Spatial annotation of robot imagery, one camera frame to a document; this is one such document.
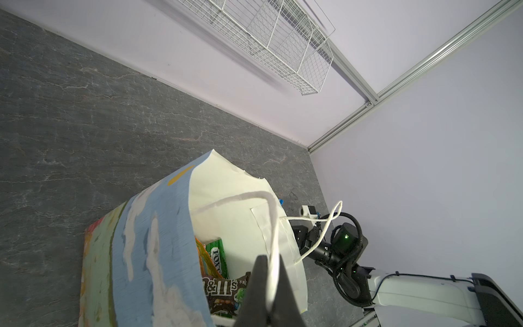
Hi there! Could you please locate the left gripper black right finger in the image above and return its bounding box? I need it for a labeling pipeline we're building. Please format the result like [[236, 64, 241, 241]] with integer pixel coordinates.
[[269, 258, 306, 327]]

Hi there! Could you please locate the right gripper body, black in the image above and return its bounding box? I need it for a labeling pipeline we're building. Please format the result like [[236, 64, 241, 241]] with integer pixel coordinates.
[[292, 225, 321, 253]]

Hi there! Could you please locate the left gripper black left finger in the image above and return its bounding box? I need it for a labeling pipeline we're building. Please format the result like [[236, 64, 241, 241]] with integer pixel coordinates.
[[234, 256, 268, 327]]

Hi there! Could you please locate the purple M&M's packet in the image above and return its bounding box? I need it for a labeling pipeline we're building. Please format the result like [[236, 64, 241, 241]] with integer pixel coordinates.
[[202, 272, 251, 317]]

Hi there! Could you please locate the orange Fox's candy bag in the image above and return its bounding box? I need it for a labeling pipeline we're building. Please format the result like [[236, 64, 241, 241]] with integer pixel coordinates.
[[195, 238, 222, 278]]

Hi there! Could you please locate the green snack bag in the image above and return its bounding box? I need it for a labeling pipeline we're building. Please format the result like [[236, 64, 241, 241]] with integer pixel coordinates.
[[204, 238, 229, 279]]

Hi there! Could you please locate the paper bag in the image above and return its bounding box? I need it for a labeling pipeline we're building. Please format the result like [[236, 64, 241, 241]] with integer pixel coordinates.
[[78, 151, 310, 326]]

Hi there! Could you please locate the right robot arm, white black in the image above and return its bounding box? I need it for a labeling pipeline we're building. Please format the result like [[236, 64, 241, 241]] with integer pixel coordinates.
[[293, 205, 522, 326]]

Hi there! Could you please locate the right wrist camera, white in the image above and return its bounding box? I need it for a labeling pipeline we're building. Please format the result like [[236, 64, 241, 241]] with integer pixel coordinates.
[[300, 205, 321, 222]]

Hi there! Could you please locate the white wire basket, long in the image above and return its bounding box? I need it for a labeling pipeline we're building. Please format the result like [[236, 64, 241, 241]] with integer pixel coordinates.
[[182, 1, 334, 95]]

